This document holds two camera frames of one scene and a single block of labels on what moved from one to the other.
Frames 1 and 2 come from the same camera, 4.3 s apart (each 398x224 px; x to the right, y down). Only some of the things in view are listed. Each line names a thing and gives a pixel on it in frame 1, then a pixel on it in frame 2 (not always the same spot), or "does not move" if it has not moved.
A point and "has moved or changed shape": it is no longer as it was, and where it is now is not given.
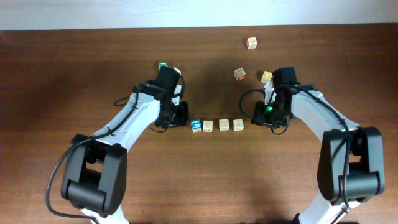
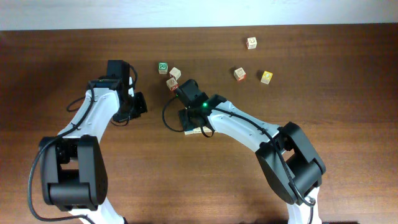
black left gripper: (181, 119) to (140, 108)
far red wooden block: (251, 43) does not move
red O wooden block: (240, 74) does not move
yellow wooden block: (267, 76) does not move
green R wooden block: (162, 63) does not move
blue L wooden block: (196, 125) has moved or changed shape
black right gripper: (260, 119) to (187, 126)
